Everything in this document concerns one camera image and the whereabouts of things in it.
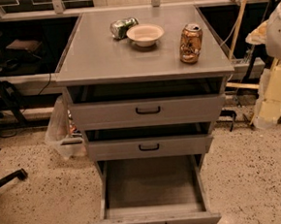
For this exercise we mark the grey middle drawer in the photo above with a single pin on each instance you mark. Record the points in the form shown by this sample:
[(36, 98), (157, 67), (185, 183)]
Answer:
[(149, 141)]

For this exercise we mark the white bowl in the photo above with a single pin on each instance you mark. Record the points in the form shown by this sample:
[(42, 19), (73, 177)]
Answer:
[(145, 35)]

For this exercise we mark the grey bottom drawer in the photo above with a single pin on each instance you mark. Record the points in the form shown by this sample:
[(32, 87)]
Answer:
[(159, 190)]

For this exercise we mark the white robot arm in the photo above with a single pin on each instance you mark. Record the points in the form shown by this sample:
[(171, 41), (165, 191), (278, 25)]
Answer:
[(268, 33)]

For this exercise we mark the orange soda can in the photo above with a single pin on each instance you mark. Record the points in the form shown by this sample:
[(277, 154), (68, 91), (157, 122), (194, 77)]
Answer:
[(190, 43)]

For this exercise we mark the brown flat box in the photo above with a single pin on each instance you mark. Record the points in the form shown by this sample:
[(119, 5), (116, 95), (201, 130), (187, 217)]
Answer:
[(28, 45)]

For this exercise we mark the grey drawer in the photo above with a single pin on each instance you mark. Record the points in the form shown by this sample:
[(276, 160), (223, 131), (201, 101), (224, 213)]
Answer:
[(143, 112), (159, 190), (149, 141)]

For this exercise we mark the grey top drawer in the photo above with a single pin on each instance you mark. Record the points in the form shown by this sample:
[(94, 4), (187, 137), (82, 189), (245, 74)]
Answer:
[(143, 112)]

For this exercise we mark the wooden stick frame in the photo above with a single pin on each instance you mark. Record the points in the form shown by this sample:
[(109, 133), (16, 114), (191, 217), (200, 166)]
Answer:
[(231, 51)]

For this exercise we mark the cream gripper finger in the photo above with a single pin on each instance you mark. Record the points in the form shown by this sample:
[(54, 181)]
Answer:
[(258, 35)]

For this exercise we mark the grey drawer cabinet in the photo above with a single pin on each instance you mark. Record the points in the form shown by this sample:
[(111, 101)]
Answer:
[(98, 68)]

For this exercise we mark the crushed green can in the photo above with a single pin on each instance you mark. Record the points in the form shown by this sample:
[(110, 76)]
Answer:
[(119, 28)]

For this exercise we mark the clear plastic bag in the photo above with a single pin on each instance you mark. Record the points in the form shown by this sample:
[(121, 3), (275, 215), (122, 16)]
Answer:
[(58, 134)]

